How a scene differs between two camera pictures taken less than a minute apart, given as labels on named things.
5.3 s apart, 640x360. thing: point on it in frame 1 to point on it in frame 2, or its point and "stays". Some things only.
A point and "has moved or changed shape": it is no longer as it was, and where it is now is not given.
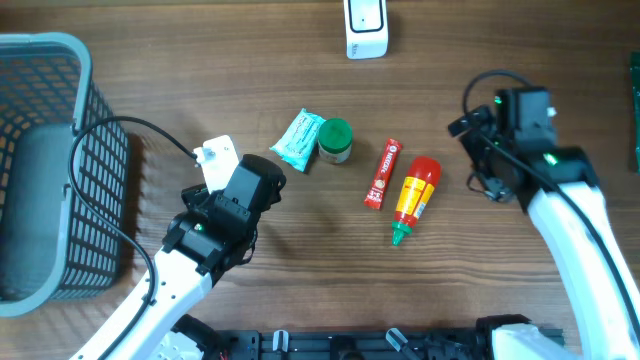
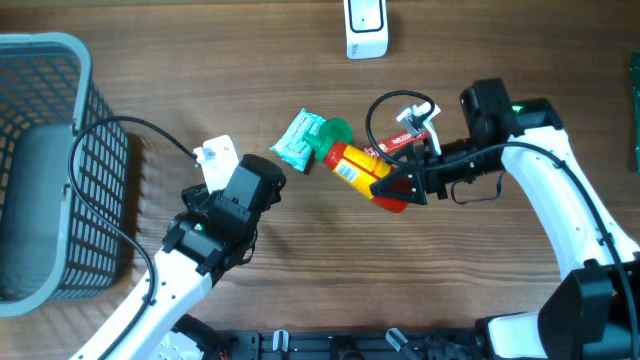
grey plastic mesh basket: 64,176 stays
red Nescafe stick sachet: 384,174 has moved or changed shape
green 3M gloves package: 635,104 stays
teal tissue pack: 297,142 stays
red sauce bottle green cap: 419,184 has moved or changed shape
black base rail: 470,343 stays
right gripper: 471,140 to 431,178
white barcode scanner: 366,28 stays
